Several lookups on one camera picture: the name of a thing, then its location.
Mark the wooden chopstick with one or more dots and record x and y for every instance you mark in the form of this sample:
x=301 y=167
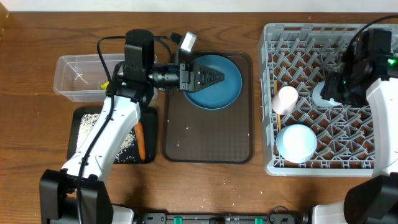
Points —
x=278 y=115

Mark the pink cup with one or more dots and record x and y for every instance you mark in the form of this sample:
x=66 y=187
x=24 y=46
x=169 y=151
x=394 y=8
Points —
x=285 y=100

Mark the dark blue plate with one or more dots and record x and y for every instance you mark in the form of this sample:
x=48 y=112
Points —
x=222 y=94

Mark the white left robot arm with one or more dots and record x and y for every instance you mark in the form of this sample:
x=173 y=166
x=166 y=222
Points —
x=77 y=192

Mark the light blue cup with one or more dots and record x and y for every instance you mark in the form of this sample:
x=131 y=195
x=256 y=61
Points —
x=319 y=101

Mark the light blue bowl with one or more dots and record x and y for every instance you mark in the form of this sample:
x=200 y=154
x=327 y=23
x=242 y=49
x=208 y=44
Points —
x=296 y=143

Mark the clear plastic bin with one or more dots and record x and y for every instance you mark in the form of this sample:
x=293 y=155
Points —
x=80 y=77

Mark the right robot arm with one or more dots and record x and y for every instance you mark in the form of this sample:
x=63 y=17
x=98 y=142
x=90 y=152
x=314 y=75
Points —
x=375 y=200

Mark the yellow foil snack wrapper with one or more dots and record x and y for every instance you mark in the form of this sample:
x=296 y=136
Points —
x=104 y=86

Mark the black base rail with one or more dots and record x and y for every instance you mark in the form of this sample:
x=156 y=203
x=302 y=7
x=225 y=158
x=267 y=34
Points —
x=277 y=215

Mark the grey dishwasher rack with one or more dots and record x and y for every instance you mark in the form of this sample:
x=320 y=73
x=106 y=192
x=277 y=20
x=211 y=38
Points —
x=301 y=55

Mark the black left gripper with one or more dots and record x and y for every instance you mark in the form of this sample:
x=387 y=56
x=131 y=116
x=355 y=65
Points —
x=191 y=77

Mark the brown serving tray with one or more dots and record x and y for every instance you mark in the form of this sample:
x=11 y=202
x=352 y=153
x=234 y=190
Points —
x=193 y=134

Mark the orange carrot piece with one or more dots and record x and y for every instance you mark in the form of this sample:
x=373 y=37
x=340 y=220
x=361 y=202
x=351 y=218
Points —
x=139 y=132

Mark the spilled rice grains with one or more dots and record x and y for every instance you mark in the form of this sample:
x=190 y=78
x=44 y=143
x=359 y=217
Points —
x=128 y=153

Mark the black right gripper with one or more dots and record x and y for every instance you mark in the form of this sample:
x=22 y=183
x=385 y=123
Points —
x=331 y=90

